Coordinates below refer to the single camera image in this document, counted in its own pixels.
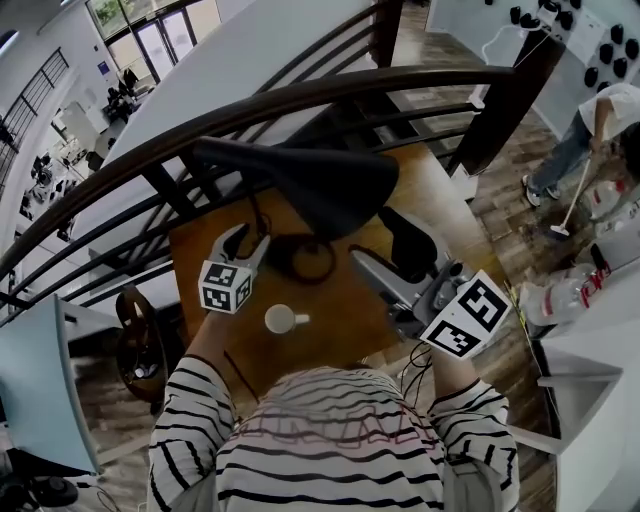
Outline black office chair base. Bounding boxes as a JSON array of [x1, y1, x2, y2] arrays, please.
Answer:
[[0, 447, 81, 512]]

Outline person's right forearm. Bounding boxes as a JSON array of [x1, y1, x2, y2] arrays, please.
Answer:
[[429, 344, 481, 401]]

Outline person's left forearm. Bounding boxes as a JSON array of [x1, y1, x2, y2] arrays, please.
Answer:
[[187, 307, 236, 367]]

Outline white mug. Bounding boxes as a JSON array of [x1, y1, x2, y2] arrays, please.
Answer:
[[264, 303, 312, 335]]

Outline group of black wall-hung items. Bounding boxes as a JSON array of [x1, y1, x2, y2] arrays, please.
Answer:
[[509, 0, 640, 87]]

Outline person in patterned white shirt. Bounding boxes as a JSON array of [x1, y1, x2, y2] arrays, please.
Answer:
[[147, 354, 519, 512]]

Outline white counter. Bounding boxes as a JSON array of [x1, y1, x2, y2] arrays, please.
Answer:
[[537, 294, 640, 512]]

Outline black cone-shade desk lamp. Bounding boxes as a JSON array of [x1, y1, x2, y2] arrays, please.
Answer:
[[192, 137, 400, 287]]

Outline glass entrance doors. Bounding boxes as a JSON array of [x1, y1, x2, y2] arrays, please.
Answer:
[[84, 0, 222, 87]]

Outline white broom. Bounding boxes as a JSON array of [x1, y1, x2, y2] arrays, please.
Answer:
[[549, 148, 595, 242]]

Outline grey fabric strap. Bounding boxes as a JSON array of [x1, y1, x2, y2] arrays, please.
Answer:
[[442, 459, 506, 512]]

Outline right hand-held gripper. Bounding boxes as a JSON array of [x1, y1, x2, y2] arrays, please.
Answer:
[[349, 205, 514, 361]]

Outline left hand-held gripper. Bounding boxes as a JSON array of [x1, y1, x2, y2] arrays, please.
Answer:
[[198, 223, 272, 315]]

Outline black metal balcony railing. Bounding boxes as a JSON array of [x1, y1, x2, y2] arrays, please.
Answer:
[[0, 47, 70, 197]]

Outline light blue table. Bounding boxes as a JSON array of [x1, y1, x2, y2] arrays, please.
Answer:
[[0, 293, 101, 476]]

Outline yellow black striped strip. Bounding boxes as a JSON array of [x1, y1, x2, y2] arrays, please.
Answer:
[[504, 281, 532, 327]]

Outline thin black cable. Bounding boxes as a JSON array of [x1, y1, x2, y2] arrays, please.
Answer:
[[397, 342, 437, 416]]

